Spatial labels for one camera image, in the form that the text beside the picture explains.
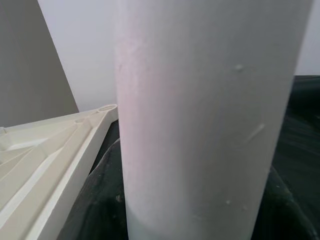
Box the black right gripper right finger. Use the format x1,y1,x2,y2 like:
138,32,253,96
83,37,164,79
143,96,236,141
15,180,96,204
268,166,315,240

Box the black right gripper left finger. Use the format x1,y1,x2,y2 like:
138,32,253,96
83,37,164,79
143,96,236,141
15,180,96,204
62,139,129,240

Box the white plastic table top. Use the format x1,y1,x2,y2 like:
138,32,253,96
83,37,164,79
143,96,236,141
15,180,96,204
0,103,118,240

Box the white plastic table leg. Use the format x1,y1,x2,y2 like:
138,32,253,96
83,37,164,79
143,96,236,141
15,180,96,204
113,0,315,240

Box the black cloth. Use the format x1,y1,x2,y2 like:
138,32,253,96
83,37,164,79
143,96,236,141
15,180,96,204
57,74,320,240

